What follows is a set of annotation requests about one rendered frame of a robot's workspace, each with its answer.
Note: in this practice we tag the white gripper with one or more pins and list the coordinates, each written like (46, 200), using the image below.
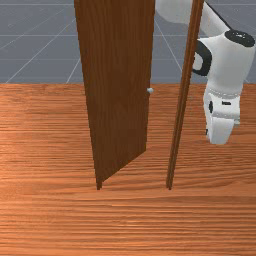
(220, 116)

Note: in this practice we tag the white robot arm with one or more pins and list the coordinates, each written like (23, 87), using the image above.
(230, 56)

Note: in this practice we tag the brown door leaf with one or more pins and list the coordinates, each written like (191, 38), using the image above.
(116, 83)

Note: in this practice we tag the brown door frame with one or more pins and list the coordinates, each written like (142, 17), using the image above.
(182, 93)

